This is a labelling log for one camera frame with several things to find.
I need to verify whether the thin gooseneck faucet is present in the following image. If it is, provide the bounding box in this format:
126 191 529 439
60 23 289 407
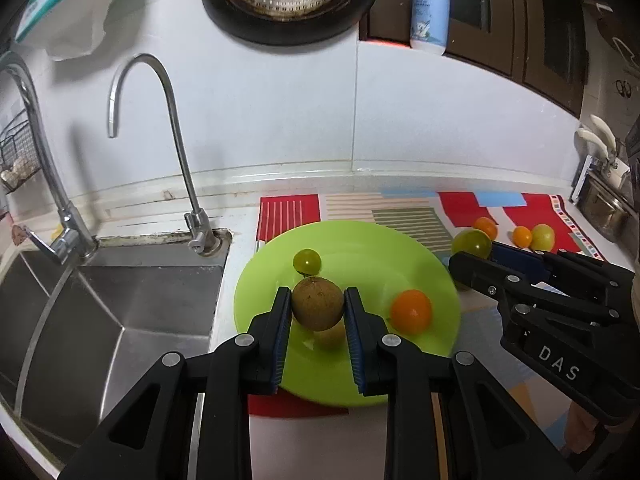
107 53 219 256

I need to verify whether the person right hand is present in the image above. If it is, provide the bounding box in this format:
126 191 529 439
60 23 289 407
564 402 599 454

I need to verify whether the brown kiwi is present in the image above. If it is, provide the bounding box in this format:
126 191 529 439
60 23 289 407
314 321 346 351
292 276 344 332

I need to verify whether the orange small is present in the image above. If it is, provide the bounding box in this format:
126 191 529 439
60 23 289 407
390 289 433 335

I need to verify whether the wire sponge basket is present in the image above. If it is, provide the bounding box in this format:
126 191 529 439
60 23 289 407
0 110 40 194

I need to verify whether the large chrome faucet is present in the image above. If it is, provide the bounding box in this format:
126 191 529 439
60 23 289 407
1 51 98 264

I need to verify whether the black frying pan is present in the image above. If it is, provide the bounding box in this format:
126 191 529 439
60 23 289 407
199 0 382 47

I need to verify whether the small green fruit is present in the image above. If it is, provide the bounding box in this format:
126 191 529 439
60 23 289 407
451 228 492 259
293 249 322 276

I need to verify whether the white knife handle lower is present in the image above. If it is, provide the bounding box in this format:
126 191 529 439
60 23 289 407
576 127 610 160

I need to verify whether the brown kiwi back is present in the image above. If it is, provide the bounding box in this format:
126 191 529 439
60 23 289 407
292 276 344 332

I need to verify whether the green plate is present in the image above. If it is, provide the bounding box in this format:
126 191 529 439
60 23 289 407
233 219 462 408

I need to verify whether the orange back left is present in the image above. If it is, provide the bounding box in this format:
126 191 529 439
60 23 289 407
473 217 498 240

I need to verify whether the small orange back right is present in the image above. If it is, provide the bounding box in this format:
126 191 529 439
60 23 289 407
511 226 533 248

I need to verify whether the stainless steel sink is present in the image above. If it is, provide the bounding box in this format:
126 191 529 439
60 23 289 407
1 244 228 463

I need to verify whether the white knife handle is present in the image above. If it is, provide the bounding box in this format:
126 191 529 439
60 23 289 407
590 114 617 151
576 127 610 160

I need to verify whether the large yellow-green fruit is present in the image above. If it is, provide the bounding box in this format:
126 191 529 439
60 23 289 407
529 223 555 252

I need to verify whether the colourful patchwork table mat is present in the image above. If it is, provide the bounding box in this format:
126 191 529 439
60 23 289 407
234 192 570 446

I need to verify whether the brown kiwi front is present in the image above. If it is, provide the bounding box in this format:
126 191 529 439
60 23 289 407
314 321 346 351

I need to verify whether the steel pot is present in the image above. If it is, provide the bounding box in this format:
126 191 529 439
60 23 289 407
577 171 637 243

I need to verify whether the white blue soap bottle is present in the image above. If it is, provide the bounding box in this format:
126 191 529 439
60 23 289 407
409 0 450 56

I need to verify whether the white knife handle upper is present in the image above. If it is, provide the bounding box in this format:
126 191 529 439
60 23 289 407
590 114 617 151

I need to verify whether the dark wooden window frame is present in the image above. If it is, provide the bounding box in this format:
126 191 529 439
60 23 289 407
358 0 589 118

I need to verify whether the paper towel box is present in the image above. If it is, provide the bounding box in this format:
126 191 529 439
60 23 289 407
14 0 114 61

